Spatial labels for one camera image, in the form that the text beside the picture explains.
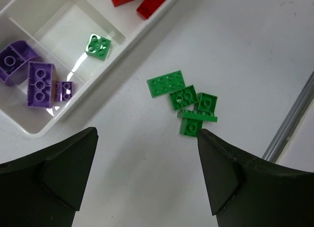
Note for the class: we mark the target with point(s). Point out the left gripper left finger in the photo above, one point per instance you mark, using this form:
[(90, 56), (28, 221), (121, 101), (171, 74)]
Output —
[(46, 188)]

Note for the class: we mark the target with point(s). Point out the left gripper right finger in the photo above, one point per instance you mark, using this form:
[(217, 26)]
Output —
[(247, 191)]

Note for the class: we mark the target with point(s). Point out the green small lego brick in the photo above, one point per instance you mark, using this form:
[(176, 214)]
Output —
[(206, 103), (190, 127)]

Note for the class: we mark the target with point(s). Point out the green thin lego brick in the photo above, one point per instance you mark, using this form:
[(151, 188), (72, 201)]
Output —
[(197, 115)]

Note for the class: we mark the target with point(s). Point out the purple small lego brick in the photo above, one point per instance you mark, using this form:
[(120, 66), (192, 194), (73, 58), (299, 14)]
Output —
[(63, 91)]

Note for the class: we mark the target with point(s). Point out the green curved lego brick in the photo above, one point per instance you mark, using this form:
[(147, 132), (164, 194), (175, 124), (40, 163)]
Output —
[(184, 97)]

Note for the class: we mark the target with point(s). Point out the purple long lego brick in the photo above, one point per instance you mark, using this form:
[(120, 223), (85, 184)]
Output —
[(41, 84)]

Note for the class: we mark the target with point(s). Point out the green lego plate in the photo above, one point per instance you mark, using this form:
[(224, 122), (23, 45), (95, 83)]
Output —
[(166, 83)]

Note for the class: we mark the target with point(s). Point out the purple curved lego brick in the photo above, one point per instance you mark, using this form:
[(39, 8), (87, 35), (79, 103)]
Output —
[(14, 61)]

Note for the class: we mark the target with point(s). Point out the green square lego brick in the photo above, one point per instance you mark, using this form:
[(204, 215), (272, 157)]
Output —
[(98, 47)]

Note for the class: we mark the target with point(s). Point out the white three-compartment tray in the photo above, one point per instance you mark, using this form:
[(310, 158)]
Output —
[(59, 30)]

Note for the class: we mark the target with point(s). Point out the red square lego brick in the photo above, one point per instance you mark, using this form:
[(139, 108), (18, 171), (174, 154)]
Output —
[(148, 7)]

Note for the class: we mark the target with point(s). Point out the aluminium frame rail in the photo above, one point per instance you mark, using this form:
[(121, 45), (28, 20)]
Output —
[(290, 122)]

